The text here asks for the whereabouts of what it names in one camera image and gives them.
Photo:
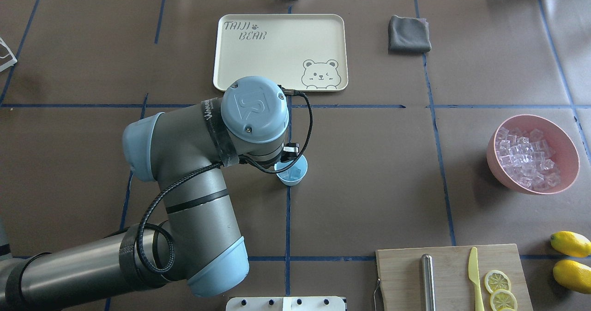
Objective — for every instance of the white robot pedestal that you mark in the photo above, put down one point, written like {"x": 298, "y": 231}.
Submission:
{"x": 287, "y": 303}

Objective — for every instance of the pink bowl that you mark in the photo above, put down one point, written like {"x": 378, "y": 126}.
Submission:
{"x": 533, "y": 155}

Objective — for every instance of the lemon slice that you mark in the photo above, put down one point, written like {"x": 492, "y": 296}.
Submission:
{"x": 503, "y": 300}
{"x": 497, "y": 280}

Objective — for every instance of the steel muddler black tip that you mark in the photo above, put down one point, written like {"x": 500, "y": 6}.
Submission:
{"x": 427, "y": 267}

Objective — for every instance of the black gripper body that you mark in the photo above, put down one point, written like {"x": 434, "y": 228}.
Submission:
{"x": 280, "y": 156}

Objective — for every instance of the dark grey folded cloth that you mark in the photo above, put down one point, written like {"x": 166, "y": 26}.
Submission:
{"x": 408, "y": 35}

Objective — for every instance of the light blue plastic cup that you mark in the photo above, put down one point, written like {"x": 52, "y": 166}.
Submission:
{"x": 302, "y": 158}

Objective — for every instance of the cream bear tray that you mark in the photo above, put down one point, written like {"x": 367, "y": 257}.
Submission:
{"x": 305, "y": 52}

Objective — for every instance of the whole lemon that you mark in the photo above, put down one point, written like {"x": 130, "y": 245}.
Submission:
{"x": 571, "y": 244}
{"x": 573, "y": 275}

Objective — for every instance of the pile of clear ice cubes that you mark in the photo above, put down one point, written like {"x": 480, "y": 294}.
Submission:
{"x": 296, "y": 172}

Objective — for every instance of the wooden cutting board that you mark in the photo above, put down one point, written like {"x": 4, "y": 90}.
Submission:
{"x": 400, "y": 273}

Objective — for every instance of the yellow plastic knife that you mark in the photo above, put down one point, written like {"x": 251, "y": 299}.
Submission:
{"x": 474, "y": 277}

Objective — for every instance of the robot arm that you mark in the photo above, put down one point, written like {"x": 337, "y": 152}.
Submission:
{"x": 189, "y": 231}

